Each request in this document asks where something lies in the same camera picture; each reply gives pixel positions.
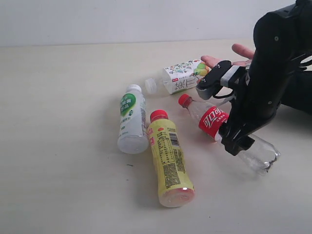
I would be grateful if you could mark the person's open bare hand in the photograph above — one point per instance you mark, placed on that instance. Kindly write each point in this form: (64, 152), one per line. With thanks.
(239, 49)

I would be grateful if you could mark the white green yogurt drink bottle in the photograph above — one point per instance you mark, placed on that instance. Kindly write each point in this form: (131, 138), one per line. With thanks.
(132, 137)

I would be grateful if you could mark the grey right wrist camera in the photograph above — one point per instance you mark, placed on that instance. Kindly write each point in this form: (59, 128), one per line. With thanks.
(224, 74)

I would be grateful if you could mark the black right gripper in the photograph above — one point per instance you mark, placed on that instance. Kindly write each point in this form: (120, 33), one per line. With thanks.
(257, 101)

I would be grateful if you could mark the clear cola bottle red label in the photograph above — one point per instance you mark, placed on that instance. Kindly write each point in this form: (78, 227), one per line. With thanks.
(260, 157)

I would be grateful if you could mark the square clear tea bottle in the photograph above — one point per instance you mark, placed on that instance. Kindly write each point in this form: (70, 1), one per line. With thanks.
(178, 77)

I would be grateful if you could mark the yellow label red cap bottle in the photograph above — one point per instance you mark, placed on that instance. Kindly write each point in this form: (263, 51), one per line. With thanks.
(175, 188)

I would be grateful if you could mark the black sleeved forearm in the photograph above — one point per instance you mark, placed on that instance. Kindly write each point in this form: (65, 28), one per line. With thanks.
(298, 94)

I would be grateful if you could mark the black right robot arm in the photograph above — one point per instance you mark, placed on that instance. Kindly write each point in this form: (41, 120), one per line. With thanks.
(282, 39)

